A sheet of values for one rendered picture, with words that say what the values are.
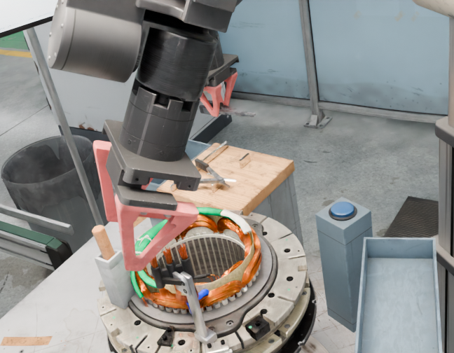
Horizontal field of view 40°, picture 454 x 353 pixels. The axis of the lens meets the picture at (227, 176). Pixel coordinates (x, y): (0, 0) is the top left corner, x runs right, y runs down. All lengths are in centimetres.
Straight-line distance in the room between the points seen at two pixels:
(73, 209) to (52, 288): 104
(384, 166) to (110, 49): 274
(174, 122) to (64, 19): 12
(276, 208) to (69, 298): 55
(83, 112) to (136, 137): 326
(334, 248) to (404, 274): 18
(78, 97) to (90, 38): 328
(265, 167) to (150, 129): 73
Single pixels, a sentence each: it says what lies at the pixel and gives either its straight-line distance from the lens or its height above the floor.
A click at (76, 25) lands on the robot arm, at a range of 47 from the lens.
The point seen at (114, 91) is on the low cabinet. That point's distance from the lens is 350.
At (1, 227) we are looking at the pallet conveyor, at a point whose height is 76.
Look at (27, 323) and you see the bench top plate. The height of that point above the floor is 78.
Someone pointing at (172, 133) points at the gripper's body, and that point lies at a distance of 51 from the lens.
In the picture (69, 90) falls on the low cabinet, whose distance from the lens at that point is 377.
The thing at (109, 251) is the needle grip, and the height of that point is 119.
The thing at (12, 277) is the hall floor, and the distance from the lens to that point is 304.
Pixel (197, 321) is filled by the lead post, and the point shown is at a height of 113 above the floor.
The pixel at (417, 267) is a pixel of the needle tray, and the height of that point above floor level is 102.
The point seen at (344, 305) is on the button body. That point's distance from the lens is 123.
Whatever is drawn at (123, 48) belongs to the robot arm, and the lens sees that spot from 48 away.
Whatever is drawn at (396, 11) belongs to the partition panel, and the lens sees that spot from 314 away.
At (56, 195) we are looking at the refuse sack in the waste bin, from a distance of 250.
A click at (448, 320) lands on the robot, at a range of 131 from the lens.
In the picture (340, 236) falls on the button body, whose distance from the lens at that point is 111.
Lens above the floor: 171
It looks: 32 degrees down
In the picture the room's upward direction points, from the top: 12 degrees counter-clockwise
